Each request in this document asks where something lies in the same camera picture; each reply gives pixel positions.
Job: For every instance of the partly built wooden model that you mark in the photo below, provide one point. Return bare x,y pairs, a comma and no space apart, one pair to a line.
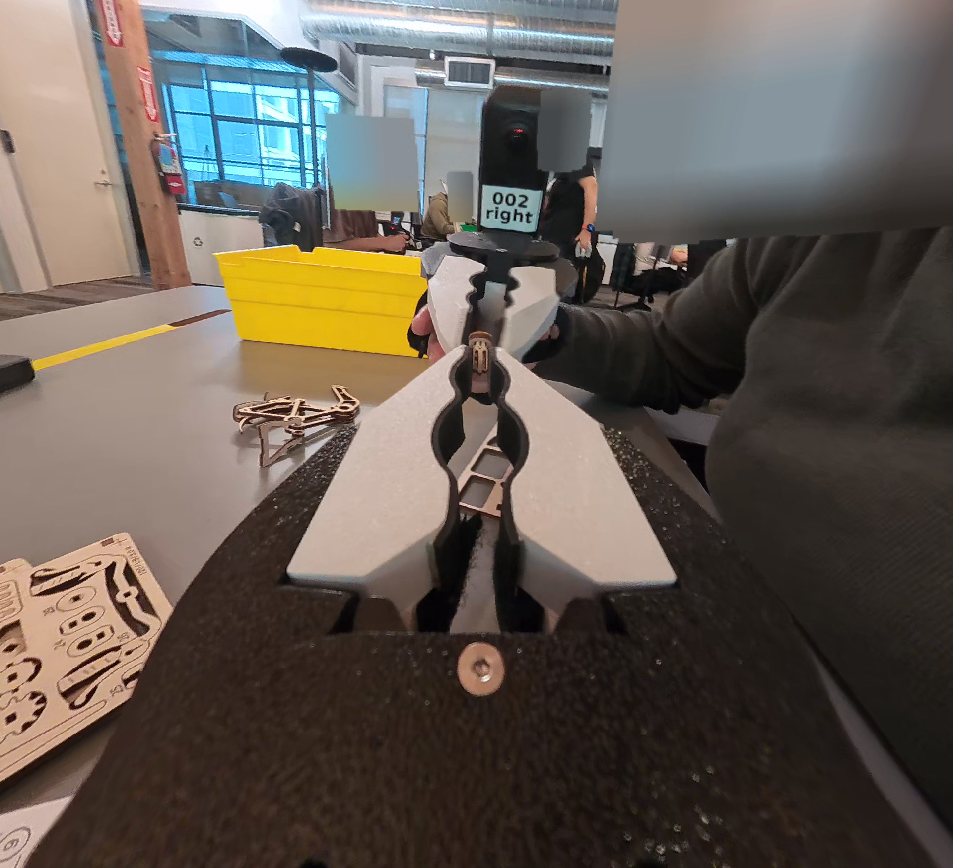
346,399

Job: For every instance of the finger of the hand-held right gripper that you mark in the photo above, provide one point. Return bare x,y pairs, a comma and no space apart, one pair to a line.
536,310
450,310

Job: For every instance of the wooden support post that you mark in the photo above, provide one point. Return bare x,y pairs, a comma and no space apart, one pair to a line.
123,101

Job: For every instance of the wooden axle with discs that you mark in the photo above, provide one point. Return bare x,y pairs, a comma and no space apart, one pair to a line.
481,341

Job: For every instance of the white wall vent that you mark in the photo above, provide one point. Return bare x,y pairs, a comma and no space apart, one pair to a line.
469,71

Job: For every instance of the white low cabinet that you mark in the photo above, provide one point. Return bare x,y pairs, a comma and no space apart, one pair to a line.
216,250

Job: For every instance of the wooden parts sheet with slots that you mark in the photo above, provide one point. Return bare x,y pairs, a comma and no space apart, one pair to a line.
15,570

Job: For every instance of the red fire extinguisher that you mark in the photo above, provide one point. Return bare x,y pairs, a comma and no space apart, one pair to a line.
171,168

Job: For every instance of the person's right hand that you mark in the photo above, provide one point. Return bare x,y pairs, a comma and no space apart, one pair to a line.
424,328

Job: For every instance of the black power adapter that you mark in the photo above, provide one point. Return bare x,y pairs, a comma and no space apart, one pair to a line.
15,371

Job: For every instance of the yellow tape strip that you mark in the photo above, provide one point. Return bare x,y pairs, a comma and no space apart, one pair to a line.
104,347

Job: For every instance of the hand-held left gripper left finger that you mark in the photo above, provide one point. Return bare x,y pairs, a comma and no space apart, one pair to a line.
372,503

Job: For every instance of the yellow plastic bin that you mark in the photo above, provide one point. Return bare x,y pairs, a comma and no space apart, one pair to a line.
320,302

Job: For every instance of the black floor lamp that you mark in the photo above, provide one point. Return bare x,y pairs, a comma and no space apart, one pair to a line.
309,56

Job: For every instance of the person's right forearm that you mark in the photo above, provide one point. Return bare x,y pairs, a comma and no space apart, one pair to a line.
633,332

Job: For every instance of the assembly instruction booklet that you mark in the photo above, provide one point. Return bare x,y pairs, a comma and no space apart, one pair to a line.
30,834

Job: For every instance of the dark jacket on chair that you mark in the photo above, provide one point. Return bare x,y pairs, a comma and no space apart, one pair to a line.
290,217

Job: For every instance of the white door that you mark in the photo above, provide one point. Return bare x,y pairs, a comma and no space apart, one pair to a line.
67,138

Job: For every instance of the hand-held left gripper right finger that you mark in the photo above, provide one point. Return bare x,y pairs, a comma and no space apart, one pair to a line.
588,503

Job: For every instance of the emptied wooden parts frame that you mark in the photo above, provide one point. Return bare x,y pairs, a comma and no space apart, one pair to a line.
484,481

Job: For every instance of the wooden parts sheet with gears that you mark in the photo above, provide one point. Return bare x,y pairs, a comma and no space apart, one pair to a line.
82,589

